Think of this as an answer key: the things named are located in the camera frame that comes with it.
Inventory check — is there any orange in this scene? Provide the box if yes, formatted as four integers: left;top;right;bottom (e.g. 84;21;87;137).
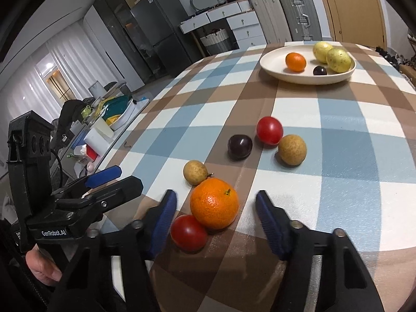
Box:
190;178;239;230
285;53;307;73

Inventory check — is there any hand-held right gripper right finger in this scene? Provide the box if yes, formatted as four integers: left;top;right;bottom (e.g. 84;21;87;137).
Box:
255;190;386;312

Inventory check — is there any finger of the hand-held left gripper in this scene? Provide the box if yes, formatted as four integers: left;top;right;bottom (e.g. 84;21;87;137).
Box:
52;175;144;222
52;166;122;199

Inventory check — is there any small brown longan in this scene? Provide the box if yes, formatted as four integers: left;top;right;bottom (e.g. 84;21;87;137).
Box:
183;160;209;186

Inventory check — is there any dark cloth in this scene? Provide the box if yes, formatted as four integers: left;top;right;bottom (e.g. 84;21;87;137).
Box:
57;99;90;127

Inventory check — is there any yellow-green guava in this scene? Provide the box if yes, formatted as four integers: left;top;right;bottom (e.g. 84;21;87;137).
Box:
313;41;335;64
326;48;352;73

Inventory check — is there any white drawer desk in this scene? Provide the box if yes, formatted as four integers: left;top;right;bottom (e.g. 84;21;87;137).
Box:
180;0;268;59

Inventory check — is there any person's left hand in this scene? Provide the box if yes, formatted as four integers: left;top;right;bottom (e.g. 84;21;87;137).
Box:
25;245;63;287

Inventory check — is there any red white carton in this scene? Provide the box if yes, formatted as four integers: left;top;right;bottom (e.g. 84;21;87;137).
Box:
76;145;98;163

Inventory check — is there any white tall cabinet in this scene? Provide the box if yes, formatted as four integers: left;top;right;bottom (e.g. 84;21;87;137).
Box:
82;5;146;92

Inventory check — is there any cream plate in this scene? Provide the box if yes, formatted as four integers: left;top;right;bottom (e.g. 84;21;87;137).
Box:
259;44;357;86

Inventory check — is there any brown cardboard box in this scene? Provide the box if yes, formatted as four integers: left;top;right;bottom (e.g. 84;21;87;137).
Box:
399;64;416;88

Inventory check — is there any white curtain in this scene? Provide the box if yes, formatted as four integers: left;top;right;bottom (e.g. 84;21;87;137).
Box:
0;23;98;127

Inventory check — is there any red tomato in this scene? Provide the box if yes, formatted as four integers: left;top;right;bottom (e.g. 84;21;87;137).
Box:
256;116;283;146
170;215;209;252

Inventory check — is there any cream suitcase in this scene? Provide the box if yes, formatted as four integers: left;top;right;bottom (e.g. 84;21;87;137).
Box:
249;0;293;44

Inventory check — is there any silver suitcase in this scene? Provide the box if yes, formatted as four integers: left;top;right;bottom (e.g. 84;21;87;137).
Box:
279;0;323;42

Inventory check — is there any white paper roll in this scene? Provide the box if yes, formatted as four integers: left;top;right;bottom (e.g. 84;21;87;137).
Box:
84;127;109;153

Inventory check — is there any white basin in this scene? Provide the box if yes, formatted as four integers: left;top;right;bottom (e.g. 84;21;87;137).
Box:
104;99;135;131

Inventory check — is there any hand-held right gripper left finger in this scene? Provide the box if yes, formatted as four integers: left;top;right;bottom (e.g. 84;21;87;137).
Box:
49;189;178;312

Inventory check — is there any wooden door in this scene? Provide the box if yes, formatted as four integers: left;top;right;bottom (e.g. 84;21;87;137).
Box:
314;0;387;48

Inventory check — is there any white jug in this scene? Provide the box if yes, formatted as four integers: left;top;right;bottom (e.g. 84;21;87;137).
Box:
88;81;106;100

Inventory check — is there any pile of dark shoes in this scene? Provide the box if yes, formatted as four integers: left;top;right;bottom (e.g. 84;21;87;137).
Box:
375;45;410;70

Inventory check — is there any grey refrigerator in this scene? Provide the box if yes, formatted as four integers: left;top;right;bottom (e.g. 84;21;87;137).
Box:
130;0;204;75

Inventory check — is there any woven laundry basket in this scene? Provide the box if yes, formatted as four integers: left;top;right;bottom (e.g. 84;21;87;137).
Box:
200;29;233;56

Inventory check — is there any large brown longan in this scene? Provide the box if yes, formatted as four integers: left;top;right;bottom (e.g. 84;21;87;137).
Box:
278;134;307;166

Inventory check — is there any dark glass cabinet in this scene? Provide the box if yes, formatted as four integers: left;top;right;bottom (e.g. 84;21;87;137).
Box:
93;0;153;83

